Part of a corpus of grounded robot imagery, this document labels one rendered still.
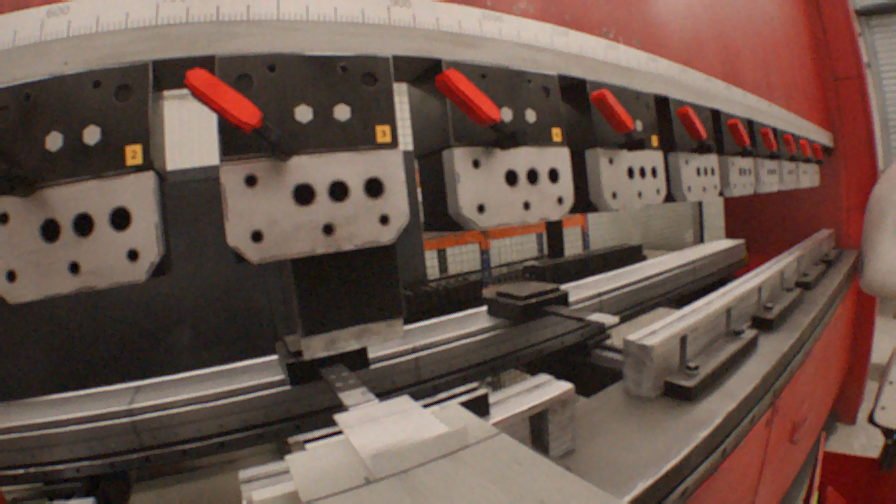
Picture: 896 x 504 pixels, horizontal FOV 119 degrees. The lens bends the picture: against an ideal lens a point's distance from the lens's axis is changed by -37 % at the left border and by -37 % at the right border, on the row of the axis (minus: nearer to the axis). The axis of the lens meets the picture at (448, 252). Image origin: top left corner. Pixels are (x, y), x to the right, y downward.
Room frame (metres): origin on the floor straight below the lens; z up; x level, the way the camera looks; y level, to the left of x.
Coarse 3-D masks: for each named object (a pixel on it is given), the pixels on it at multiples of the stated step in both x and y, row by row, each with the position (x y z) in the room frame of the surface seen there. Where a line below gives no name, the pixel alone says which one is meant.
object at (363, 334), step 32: (320, 256) 0.35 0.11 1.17; (352, 256) 0.37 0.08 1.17; (384, 256) 0.38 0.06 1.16; (320, 288) 0.35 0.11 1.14; (352, 288) 0.36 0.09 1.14; (384, 288) 0.38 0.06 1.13; (320, 320) 0.35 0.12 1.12; (352, 320) 0.36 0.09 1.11; (384, 320) 0.38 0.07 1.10; (320, 352) 0.35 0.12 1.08
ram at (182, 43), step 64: (0, 0) 0.19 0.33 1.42; (64, 0) 0.22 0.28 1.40; (448, 0) 0.39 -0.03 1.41; (512, 0) 0.44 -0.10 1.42; (576, 0) 0.49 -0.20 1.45; (640, 0) 0.57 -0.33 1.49; (704, 0) 0.70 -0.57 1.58; (768, 0) 0.98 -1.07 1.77; (0, 64) 0.20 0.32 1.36; (64, 64) 0.23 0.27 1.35; (192, 64) 0.29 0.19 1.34; (512, 64) 0.43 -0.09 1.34; (576, 64) 0.48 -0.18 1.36; (704, 64) 0.66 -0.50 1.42; (768, 64) 0.89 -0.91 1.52
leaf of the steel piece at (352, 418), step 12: (408, 396) 0.42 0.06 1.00; (360, 408) 0.40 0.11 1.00; (372, 408) 0.40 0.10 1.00; (384, 408) 0.40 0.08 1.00; (396, 408) 0.40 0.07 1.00; (408, 408) 0.40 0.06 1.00; (336, 420) 0.38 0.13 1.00; (348, 420) 0.38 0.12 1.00; (360, 420) 0.37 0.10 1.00; (372, 420) 0.37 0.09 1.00
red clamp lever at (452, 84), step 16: (448, 80) 0.34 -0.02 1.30; (464, 80) 0.35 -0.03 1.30; (448, 96) 0.36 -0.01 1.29; (464, 96) 0.35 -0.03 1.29; (480, 96) 0.36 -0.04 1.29; (464, 112) 0.37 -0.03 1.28; (480, 112) 0.36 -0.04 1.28; (496, 112) 0.36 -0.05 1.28; (496, 128) 0.37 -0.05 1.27; (496, 144) 0.39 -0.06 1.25; (512, 144) 0.37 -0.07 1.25
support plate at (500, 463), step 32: (448, 416) 0.37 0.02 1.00; (320, 448) 0.33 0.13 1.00; (352, 448) 0.32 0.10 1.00; (480, 448) 0.31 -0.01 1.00; (512, 448) 0.30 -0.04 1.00; (320, 480) 0.28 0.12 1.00; (352, 480) 0.28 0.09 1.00; (384, 480) 0.27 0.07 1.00; (416, 480) 0.27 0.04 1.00; (448, 480) 0.27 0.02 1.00; (480, 480) 0.26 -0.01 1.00; (512, 480) 0.26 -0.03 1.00; (544, 480) 0.25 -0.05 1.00; (576, 480) 0.25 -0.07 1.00
